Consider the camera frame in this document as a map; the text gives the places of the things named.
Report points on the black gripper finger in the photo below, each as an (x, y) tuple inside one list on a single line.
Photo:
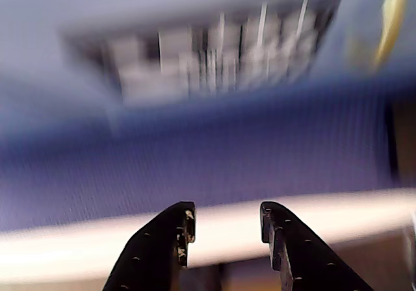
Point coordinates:
[(152, 255), (302, 258)]

